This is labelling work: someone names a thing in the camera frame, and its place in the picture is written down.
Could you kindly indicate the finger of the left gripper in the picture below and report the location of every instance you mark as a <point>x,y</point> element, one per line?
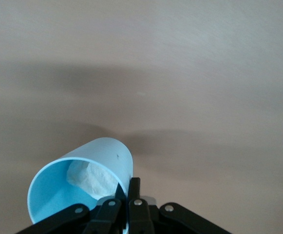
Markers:
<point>141,219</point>
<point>102,219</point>

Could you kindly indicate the blue cup holding paper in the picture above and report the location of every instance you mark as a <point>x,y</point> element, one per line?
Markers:
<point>107,151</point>

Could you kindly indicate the white crumpled paper wad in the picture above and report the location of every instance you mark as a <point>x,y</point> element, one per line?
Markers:
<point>95,178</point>

